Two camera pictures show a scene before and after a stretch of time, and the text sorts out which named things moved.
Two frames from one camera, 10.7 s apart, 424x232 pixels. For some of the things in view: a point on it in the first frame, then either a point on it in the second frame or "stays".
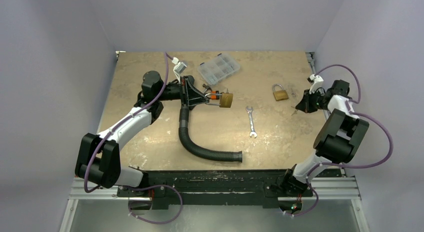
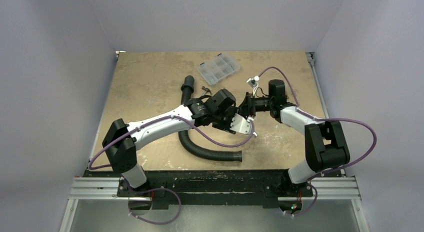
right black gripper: (310, 101) to (248, 104)
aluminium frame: (320, 188) stays
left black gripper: (193, 96) to (232, 111)
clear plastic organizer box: (218, 68) stays
